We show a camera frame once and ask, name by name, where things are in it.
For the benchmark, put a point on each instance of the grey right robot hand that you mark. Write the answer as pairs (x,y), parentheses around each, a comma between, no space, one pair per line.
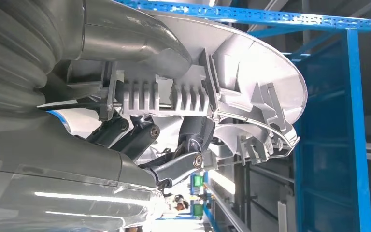
(60,153)

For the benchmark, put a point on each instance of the blue metal shelf rack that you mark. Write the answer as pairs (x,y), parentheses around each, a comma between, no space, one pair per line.
(353,128)

